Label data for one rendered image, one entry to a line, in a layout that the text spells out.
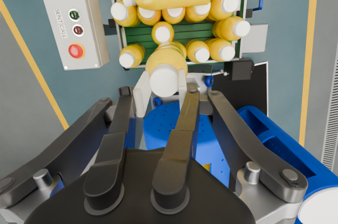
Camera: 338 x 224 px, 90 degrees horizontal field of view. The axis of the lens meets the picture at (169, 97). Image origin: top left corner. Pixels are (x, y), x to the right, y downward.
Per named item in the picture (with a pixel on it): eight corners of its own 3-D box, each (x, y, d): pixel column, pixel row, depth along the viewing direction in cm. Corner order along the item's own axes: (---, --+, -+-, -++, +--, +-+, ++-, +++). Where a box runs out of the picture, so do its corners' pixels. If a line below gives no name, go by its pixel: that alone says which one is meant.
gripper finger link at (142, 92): (144, 117, 17) (137, 118, 17) (151, 91, 23) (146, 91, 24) (140, 89, 16) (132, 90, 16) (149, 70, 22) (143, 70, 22)
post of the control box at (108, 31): (135, 32, 146) (83, 38, 53) (134, 27, 145) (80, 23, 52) (140, 31, 146) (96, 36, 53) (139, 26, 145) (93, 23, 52)
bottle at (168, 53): (170, 76, 42) (167, 113, 25) (148, 57, 40) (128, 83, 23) (190, 54, 39) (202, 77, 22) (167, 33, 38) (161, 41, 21)
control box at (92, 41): (80, 63, 56) (63, 70, 47) (62, -6, 49) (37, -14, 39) (110, 61, 56) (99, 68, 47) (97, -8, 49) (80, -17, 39)
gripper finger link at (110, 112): (133, 120, 15) (100, 122, 15) (141, 97, 20) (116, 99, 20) (130, 105, 15) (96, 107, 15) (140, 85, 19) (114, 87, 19)
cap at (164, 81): (166, 98, 24) (165, 104, 22) (144, 81, 23) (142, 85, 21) (185, 78, 23) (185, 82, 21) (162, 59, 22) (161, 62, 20)
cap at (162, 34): (155, 26, 45) (154, 26, 44) (169, 26, 45) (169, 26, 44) (156, 42, 47) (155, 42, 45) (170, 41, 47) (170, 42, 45)
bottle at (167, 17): (159, 5, 60) (157, -3, 42) (179, 0, 59) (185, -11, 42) (164, 26, 62) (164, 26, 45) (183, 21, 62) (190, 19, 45)
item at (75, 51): (72, 58, 46) (70, 59, 45) (68, 44, 45) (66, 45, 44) (85, 57, 46) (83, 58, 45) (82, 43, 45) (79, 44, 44)
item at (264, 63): (221, 183, 215) (225, 194, 201) (203, 70, 160) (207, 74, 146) (262, 176, 212) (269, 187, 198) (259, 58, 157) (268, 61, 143)
